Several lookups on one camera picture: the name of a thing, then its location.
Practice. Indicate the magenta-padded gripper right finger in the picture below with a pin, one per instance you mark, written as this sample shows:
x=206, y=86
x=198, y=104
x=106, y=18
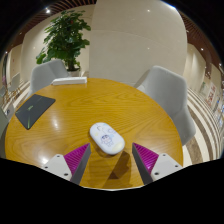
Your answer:
x=160, y=166

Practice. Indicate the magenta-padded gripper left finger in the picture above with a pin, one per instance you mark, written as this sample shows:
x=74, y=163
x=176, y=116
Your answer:
x=63, y=166

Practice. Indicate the white printed computer mouse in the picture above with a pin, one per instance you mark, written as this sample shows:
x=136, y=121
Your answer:
x=106, y=138

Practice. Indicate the dark grey mouse pad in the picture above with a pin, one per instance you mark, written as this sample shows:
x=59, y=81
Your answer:
x=35, y=109

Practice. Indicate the grey upholstered armchair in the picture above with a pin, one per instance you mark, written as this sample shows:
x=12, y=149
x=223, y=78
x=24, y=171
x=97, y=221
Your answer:
x=2, y=130

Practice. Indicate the light grey shell chair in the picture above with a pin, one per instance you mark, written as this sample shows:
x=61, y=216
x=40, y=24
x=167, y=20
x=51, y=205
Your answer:
x=43, y=75
x=168, y=91

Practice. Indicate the white power strip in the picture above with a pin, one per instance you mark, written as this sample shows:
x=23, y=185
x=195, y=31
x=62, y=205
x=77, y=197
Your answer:
x=69, y=80

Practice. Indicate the white chair with wooden legs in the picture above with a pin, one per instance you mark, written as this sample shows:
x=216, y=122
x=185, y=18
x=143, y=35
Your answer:
x=14, y=82

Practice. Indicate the large green potted plant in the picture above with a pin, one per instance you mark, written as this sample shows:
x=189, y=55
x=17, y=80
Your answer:
x=65, y=36

